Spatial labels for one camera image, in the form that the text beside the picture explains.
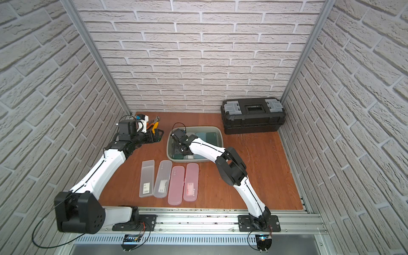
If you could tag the clear rectangular pencil case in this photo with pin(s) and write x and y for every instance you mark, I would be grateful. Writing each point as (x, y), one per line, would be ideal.
(147, 178)

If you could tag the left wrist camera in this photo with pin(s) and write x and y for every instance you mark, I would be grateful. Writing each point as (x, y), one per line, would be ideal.
(142, 121)

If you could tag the orange handled pliers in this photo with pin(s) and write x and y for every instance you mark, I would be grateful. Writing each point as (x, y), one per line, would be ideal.
(152, 122)

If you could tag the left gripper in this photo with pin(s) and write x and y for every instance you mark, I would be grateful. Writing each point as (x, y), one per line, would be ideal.
(153, 136)

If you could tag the aluminium mounting rail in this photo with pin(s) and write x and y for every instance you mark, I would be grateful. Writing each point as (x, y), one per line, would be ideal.
(226, 221)

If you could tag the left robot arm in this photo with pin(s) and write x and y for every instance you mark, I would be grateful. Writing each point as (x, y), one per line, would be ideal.
(79, 209)

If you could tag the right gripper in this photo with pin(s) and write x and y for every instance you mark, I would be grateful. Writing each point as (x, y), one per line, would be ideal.
(176, 149)

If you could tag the controller board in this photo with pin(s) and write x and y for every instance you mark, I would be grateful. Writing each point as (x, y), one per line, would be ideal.
(263, 242)
(131, 241)

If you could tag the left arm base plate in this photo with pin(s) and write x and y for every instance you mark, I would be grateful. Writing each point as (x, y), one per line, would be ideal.
(137, 224)

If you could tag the grey plastic storage tray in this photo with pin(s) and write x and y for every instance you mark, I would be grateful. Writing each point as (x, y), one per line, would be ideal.
(191, 130)

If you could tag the clear rounded pencil case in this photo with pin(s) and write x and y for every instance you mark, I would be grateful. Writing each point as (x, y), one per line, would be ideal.
(163, 179)

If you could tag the pink pencil case left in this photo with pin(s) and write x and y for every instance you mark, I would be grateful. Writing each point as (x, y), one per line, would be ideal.
(176, 185)

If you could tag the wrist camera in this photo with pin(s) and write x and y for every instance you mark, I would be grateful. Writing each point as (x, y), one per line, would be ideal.
(179, 136)
(142, 121)

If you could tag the pink pencil case with label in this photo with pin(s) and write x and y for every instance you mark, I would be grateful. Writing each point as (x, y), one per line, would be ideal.
(191, 182)

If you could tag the left controller board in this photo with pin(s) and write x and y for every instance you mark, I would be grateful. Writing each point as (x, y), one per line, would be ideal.
(131, 241)

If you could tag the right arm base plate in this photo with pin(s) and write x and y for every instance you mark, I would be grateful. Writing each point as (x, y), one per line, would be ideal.
(248, 223)

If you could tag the blue pencil case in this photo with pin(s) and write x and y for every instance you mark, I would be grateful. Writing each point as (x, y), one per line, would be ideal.
(202, 136)

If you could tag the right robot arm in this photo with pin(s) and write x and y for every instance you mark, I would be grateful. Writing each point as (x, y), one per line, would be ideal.
(232, 170)

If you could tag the dark green pencil case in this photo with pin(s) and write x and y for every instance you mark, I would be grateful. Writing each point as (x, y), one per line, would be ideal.
(211, 138)
(178, 156)

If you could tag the black plastic toolbox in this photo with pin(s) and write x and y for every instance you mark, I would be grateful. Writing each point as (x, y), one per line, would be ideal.
(252, 115)

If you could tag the yellow handled cutter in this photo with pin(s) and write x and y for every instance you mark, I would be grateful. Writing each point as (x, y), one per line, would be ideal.
(155, 126)

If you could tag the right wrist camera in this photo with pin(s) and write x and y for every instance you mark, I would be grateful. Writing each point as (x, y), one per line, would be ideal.
(179, 136)

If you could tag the right controller board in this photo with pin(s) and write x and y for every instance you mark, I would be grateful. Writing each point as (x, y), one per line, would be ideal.
(263, 242)

